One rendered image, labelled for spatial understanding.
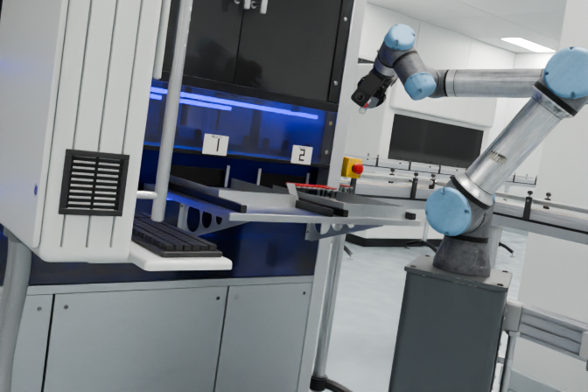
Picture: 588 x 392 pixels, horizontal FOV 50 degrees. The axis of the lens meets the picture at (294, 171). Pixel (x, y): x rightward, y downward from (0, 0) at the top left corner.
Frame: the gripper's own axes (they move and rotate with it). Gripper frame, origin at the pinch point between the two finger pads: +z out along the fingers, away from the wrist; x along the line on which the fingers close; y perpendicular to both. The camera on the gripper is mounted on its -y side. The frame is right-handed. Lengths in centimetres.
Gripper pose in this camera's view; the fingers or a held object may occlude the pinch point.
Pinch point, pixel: (364, 104)
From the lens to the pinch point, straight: 197.2
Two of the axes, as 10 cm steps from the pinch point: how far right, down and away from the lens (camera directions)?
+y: 6.4, -6.7, 3.8
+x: -7.5, -6.4, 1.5
